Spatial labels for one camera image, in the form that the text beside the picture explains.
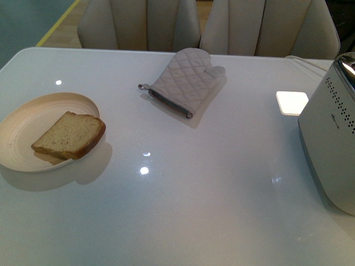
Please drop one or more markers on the beige round plate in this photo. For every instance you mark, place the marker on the beige round plate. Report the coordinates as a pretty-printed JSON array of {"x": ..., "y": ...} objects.
[{"x": 30, "y": 121}]

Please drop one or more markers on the left beige upholstered chair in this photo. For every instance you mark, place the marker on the left beige upholstered chair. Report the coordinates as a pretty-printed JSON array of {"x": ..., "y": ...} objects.
[{"x": 164, "y": 26}]

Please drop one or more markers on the beige upholstered chair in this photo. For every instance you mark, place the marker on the beige upholstered chair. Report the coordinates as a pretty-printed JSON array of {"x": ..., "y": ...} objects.
[
  {"x": 164, "y": 26},
  {"x": 271, "y": 29}
]

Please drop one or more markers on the white silver toaster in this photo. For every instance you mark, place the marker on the white silver toaster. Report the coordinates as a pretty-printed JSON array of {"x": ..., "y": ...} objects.
[{"x": 327, "y": 132}]

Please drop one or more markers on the right beige upholstered chair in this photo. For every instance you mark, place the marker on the right beige upholstered chair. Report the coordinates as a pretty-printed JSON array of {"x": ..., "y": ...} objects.
[{"x": 271, "y": 29}]

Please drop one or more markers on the grey quilted oven mitt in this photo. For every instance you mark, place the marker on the grey quilted oven mitt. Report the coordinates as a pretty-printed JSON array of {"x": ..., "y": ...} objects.
[{"x": 187, "y": 80}]

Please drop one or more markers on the slice of brown bread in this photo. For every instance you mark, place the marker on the slice of brown bread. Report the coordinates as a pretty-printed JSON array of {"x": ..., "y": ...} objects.
[{"x": 71, "y": 137}]

